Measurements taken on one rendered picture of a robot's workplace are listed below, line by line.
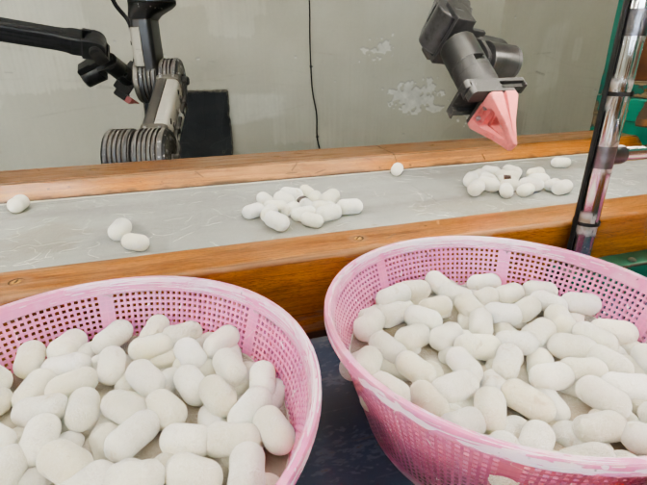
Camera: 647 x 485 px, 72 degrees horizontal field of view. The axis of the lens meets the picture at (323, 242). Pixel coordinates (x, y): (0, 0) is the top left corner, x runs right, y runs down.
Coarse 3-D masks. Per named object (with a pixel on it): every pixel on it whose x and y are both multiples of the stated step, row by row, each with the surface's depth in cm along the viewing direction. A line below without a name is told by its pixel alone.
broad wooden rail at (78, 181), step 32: (160, 160) 78; (192, 160) 78; (224, 160) 78; (256, 160) 77; (288, 160) 77; (320, 160) 78; (352, 160) 79; (384, 160) 80; (416, 160) 82; (448, 160) 83; (480, 160) 85; (0, 192) 64; (32, 192) 65; (64, 192) 66; (96, 192) 67; (128, 192) 68
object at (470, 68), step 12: (468, 60) 66; (480, 60) 65; (456, 72) 67; (468, 72) 65; (480, 72) 64; (492, 72) 64; (456, 84) 68; (468, 84) 62; (504, 84) 64; (516, 84) 64; (456, 96) 64; (456, 108) 66; (468, 108) 67
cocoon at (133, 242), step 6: (126, 234) 48; (132, 234) 48; (138, 234) 48; (126, 240) 48; (132, 240) 47; (138, 240) 47; (144, 240) 48; (126, 246) 48; (132, 246) 48; (138, 246) 47; (144, 246) 48
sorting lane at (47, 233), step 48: (144, 192) 68; (192, 192) 68; (240, 192) 68; (384, 192) 68; (432, 192) 67; (576, 192) 67; (624, 192) 67; (0, 240) 52; (48, 240) 51; (96, 240) 51; (192, 240) 51; (240, 240) 51
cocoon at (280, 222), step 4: (268, 212) 54; (272, 212) 54; (276, 212) 54; (268, 216) 53; (272, 216) 53; (276, 216) 53; (280, 216) 52; (284, 216) 53; (264, 220) 54; (268, 220) 53; (272, 220) 53; (276, 220) 52; (280, 220) 52; (284, 220) 52; (288, 220) 53; (268, 224) 54; (272, 224) 53; (276, 224) 52; (280, 224) 52; (284, 224) 52; (288, 224) 53; (276, 228) 52; (280, 228) 52; (284, 228) 53
